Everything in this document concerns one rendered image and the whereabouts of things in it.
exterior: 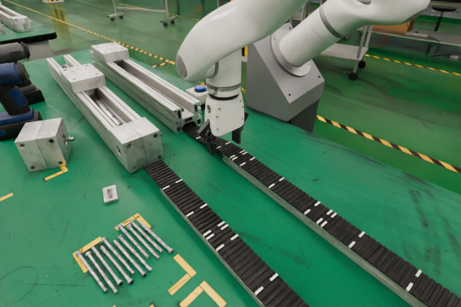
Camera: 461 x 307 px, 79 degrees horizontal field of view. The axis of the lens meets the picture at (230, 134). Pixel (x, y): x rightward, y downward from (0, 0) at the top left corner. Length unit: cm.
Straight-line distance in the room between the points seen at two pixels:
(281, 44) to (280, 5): 55
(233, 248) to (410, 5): 70
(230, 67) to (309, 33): 39
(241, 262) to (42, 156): 58
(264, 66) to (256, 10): 46
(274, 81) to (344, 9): 28
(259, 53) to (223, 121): 34
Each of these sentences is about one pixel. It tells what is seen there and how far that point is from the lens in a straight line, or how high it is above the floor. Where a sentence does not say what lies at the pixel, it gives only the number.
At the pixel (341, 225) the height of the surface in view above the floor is 81.
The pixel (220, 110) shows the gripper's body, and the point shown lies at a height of 94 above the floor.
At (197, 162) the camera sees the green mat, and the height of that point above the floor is 78.
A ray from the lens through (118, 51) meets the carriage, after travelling 137.
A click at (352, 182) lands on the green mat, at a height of 78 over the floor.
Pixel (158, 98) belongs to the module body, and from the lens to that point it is 95.
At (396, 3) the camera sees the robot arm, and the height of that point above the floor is 116.
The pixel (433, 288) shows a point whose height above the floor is 81.
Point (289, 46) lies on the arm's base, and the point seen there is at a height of 100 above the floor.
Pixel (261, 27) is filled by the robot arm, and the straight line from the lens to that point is 52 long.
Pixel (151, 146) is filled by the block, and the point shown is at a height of 83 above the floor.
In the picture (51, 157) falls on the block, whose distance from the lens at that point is 87.
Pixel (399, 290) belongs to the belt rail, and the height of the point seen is 79.
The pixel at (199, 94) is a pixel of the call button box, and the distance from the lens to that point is 101.
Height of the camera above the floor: 126
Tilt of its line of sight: 33 degrees down
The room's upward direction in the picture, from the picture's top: straight up
